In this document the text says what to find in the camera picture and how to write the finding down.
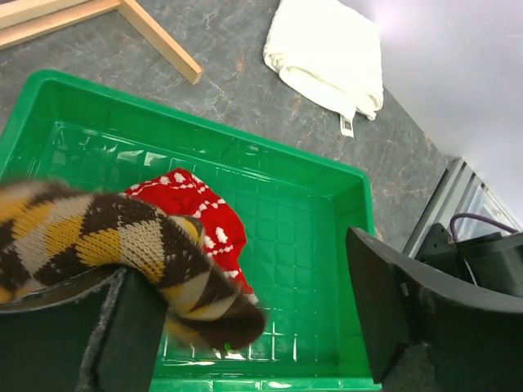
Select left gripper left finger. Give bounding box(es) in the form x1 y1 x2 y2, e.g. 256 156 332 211
1 265 167 391

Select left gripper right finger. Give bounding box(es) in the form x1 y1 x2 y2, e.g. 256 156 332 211
346 227 522 391

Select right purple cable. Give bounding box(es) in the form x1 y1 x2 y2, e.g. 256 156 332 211
449 212 520 242

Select green plastic tray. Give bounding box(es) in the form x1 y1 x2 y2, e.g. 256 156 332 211
1 70 381 391

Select brown yellow argyle sock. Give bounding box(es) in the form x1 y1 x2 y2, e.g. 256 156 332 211
1 179 266 351

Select wooden clothes rack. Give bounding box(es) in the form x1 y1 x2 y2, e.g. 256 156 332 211
0 0 204 86

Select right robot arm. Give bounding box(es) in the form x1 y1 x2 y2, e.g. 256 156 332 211
415 223 522 297

